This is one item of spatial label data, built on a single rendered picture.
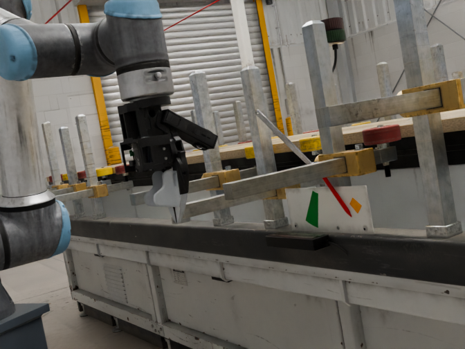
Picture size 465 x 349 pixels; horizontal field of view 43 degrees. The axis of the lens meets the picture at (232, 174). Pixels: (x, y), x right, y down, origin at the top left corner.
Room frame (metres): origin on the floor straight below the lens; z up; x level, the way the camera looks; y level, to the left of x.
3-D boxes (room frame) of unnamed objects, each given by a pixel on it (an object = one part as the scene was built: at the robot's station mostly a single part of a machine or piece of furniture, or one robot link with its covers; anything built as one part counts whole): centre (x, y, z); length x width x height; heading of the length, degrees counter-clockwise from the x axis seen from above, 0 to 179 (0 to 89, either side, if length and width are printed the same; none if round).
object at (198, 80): (1.69, 0.05, 0.90); 0.03 x 0.03 x 0.48; 33
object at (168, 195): (0.99, 0.11, 0.86); 0.06 x 0.03 x 0.09; 124
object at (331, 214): (1.28, -0.19, 0.75); 0.26 x 0.01 x 0.10; 33
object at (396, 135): (1.29, -0.34, 0.85); 0.08 x 0.08 x 0.11
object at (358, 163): (1.25, -0.24, 0.85); 0.13 x 0.06 x 0.05; 33
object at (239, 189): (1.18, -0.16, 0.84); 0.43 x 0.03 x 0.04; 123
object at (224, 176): (1.67, 0.04, 0.83); 0.13 x 0.06 x 0.05; 33
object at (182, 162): (0.99, 0.09, 0.91); 0.05 x 0.02 x 0.09; 34
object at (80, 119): (2.53, 0.59, 0.91); 0.03 x 0.03 x 0.48; 33
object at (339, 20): (1.29, -0.26, 1.14); 0.06 x 0.06 x 0.02
